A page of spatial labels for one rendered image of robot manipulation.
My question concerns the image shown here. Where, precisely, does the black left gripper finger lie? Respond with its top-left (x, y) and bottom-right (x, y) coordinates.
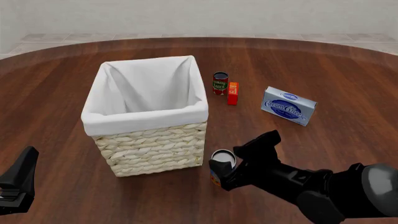
top-left (0, 146), bottom-right (40, 194)

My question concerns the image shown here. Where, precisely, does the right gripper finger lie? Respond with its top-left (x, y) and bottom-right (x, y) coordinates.
top-left (233, 129), bottom-right (282, 164)
top-left (208, 159), bottom-right (234, 188)

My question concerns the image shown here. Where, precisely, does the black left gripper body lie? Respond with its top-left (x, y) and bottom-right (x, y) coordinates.
top-left (0, 183), bottom-right (35, 215)

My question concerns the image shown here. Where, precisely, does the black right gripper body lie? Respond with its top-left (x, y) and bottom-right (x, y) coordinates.
top-left (221, 160), bottom-right (282, 192)

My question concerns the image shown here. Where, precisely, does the alphabet soup can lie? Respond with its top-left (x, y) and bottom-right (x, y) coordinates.
top-left (210, 149), bottom-right (238, 187)

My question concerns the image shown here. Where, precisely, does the wicker basket with white liner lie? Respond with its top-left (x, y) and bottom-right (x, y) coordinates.
top-left (80, 55), bottom-right (209, 177)

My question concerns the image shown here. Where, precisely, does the blue cream cheese box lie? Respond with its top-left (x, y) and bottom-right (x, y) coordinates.
top-left (260, 86), bottom-right (318, 127)

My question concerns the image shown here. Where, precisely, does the small red orange box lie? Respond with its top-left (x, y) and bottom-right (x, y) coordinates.
top-left (227, 81), bottom-right (240, 106)

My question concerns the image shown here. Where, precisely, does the tomato sauce can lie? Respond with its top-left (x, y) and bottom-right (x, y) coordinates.
top-left (212, 71), bottom-right (229, 96)

